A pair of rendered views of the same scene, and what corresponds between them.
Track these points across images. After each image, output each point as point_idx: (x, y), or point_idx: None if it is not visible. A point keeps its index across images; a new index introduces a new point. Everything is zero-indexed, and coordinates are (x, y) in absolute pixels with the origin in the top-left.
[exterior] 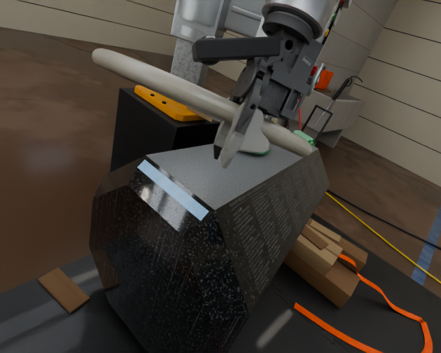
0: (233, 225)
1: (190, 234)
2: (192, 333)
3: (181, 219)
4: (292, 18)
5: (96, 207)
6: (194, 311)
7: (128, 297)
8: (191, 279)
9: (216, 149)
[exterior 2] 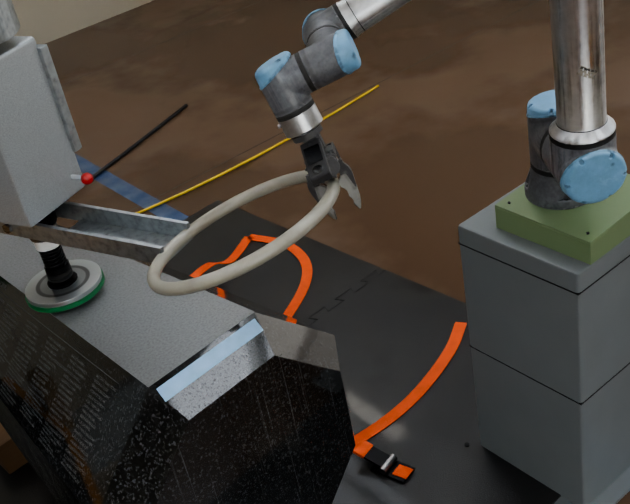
0: (257, 310)
1: (274, 347)
2: (337, 412)
3: (256, 352)
4: (319, 125)
5: None
6: (325, 391)
7: None
8: (305, 372)
9: (335, 213)
